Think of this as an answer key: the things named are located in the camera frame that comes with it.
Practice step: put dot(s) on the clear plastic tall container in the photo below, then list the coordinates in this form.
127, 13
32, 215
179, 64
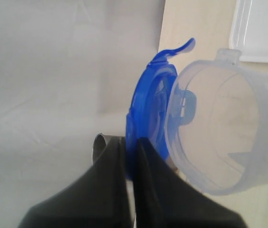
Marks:
216, 125

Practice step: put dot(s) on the blue plastic container lid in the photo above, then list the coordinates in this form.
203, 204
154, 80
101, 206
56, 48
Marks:
148, 108

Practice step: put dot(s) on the stainless steel tumbler cup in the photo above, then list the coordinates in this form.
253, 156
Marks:
99, 144

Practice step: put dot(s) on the white rectangular plastic tray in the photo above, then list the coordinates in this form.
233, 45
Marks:
249, 30

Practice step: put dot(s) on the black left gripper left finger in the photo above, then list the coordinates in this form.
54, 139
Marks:
98, 199

